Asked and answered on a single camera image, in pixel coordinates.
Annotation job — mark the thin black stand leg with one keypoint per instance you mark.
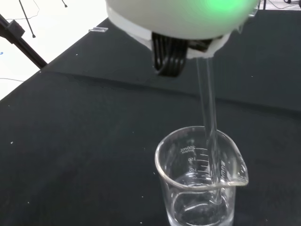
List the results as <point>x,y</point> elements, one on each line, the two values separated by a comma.
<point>27,21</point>

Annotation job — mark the black bench cloth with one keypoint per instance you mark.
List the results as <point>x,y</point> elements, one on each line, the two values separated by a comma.
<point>70,141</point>

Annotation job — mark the black tripod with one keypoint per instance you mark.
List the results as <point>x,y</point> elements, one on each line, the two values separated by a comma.
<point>28,50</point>

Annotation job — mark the clear tape piece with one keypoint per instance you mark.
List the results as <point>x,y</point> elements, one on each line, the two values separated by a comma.
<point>98,29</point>

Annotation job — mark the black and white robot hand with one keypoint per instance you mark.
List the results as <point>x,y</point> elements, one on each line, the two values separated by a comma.
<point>176,18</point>

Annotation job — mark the clear glass beaker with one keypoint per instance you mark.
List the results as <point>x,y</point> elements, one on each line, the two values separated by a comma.
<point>200,212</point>

